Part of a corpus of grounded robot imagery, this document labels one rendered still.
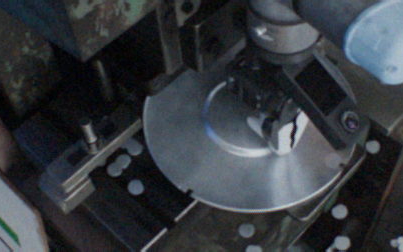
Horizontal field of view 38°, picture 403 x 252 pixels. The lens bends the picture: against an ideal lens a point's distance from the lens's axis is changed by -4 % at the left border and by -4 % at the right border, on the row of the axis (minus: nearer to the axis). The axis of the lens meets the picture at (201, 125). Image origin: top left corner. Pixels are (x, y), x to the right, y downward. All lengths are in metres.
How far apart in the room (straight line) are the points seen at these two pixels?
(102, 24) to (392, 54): 0.24
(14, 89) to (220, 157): 0.35
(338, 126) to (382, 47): 0.18
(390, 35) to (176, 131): 0.41
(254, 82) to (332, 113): 0.09
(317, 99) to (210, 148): 0.21
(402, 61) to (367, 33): 0.03
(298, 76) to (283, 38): 0.06
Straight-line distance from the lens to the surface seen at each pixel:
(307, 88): 0.62
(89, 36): 0.52
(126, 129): 0.85
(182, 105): 0.82
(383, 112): 1.02
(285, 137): 0.72
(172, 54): 0.71
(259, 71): 0.67
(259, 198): 0.75
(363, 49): 0.47
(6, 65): 0.91
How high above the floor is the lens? 1.45
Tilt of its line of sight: 55 degrees down
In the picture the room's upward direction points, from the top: 7 degrees counter-clockwise
